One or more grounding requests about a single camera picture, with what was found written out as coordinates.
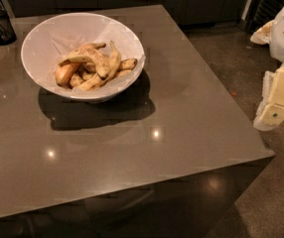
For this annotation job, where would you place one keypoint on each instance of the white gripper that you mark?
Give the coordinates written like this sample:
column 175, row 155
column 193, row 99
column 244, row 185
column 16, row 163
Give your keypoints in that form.
column 270, row 113

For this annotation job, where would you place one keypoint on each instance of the spotted yellow banana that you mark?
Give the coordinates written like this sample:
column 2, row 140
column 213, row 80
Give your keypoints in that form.
column 94, row 56

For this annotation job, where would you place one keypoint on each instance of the small banana piece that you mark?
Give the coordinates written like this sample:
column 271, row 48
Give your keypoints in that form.
column 128, row 64

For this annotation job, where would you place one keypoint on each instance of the spotted banana right side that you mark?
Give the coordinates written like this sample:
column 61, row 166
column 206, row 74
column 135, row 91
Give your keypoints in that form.
column 113, row 64

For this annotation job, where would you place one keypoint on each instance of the orange-yellow banana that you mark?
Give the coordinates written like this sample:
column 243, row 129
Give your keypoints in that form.
column 64, row 73

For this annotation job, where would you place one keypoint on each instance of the white bowl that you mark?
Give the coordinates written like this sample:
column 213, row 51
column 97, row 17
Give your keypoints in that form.
column 46, row 45

